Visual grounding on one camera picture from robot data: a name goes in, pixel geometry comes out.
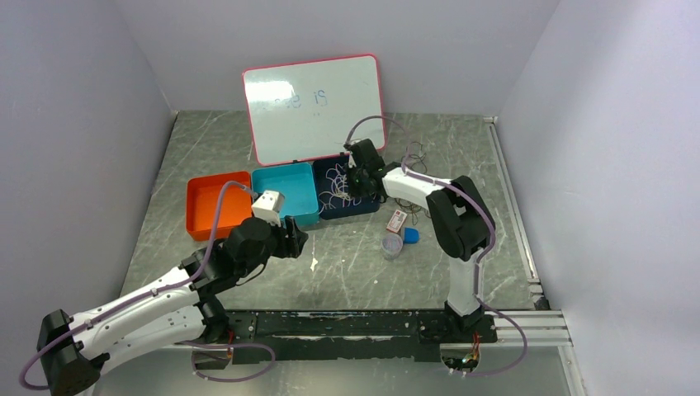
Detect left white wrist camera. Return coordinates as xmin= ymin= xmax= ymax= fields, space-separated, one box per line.
xmin=251 ymin=190 xmax=285 ymax=226

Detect blue grey eraser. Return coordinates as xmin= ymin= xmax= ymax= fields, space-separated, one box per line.
xmin=402 ymin=228 xmax=420 ymax=244

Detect clear jar of clips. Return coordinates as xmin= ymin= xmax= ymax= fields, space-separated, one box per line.
xmin=381 ymin=233 xmax=404 ymax=260

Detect white cable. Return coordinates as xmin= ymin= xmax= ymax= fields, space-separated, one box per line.
xmin=319 ymin=166 xmax=354 ymax=211

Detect orange tray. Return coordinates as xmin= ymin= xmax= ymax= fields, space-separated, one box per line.
xmin=186 ymin=171 xmax=253 ymax=242

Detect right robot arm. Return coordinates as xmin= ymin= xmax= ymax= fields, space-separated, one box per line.
xmin=343 ymin=139 xmax=496 ymax=342

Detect red white staples box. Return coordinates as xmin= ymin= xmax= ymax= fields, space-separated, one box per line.
xmin=386 ymin=210 xmax=408 ymax=233

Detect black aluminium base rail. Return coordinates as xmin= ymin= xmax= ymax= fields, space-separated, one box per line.
xmin=73 ymin=309 xmax=575 ymax=396

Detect navy blue tray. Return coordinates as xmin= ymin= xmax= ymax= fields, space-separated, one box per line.
xmin=312 ymin=156 xmax=380 ymax=220

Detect pink framed whiteboard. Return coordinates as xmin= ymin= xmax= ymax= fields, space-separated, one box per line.
xmin=242 ymin=54 xmax=386 ymax=166

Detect light blue tray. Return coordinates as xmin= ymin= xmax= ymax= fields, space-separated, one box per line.
xmin=251 ymin=163 xmax=319 ymax=227

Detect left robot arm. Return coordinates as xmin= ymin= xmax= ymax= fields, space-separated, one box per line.
xmin=31 ymin=216 xmax=309 ymax=395

